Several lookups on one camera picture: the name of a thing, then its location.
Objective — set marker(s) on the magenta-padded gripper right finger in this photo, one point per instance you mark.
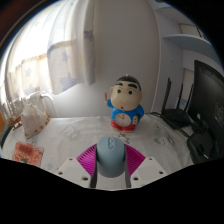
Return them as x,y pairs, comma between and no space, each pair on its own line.
136,160

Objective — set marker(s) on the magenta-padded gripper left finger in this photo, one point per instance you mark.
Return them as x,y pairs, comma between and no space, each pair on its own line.
85,160

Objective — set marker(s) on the light blue computer mouse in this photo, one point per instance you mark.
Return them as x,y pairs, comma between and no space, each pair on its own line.
111,156

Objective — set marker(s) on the red printed mouse pad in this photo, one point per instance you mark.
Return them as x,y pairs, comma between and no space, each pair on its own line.
28,154

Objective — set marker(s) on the white printed tablecloth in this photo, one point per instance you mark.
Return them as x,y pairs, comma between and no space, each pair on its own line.
73,133

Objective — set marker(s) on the cartoon boy figurine clock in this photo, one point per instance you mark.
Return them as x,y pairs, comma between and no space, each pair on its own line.
125,106

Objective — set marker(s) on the black router with antennas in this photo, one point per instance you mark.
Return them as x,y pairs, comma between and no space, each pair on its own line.
176,116

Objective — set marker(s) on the black desk device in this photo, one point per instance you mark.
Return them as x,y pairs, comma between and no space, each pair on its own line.
198,146

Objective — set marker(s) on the large white conch shell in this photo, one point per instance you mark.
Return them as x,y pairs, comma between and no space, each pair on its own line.
33,121

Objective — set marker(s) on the black keyboard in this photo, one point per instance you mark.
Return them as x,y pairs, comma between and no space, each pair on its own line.
4,136

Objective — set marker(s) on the black computer monitor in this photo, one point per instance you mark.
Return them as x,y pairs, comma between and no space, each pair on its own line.
210,106

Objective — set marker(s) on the white star-print curtain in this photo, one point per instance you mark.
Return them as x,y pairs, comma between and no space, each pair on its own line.
50,50

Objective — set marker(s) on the white wall shelf unit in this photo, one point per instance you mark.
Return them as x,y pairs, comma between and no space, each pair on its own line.
190,41

